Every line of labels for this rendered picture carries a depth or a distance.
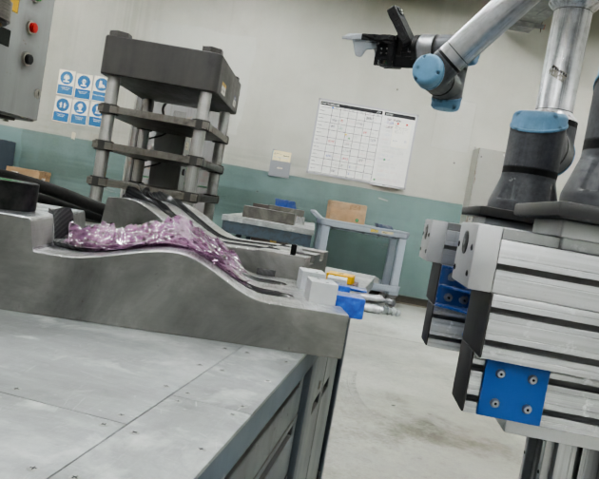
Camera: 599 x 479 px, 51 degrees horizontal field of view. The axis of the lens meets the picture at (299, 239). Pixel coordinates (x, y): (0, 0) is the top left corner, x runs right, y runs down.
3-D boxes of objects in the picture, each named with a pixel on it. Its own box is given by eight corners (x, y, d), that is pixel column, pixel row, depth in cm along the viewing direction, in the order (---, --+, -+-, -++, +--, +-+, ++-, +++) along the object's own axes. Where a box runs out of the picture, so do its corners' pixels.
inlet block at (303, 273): (375, 314, 98) (380, 279, 98) (382, 319, 93) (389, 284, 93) (293, 300, 97) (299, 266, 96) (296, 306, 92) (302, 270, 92)
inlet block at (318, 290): (392, 328, 88) (398, 290, 87) (401, 336, 83) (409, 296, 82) (300, 314, 86) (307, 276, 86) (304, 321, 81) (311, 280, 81)
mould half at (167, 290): (314, 316, 102) (325, 250, 101) (340, 359, 76) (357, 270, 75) (-4, 268, 96) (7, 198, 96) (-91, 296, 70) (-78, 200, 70)
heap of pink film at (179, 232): (249, 273, 97) (258, 223, 96) (253, 291, 79) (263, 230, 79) (79, 245, 94) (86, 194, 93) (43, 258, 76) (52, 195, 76)
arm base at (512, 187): (545, 220, 145) (553, 178, 145) (568, 220, 130) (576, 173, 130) (480, 208, 146) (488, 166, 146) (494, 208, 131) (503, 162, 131)
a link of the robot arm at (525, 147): (495, 162, 136) (508, 101, 135) (509, 171, 147) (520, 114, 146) (554, 169, 129) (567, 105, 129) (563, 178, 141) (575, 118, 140)
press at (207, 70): (212, 284, 648) (245, 86, 636) (181, 308, 494) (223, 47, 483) (124, 268, 649) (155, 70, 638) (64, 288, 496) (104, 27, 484)
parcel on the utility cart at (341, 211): (357, 229, 729) (362, 205, 727) (363, 231, 696) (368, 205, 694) (322, 223, 724) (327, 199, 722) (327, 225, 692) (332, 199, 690)
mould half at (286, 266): (320, 294, 131) (332, 230, 130) (297, 310, 105) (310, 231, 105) (104, 250, 140) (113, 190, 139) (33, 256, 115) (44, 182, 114)
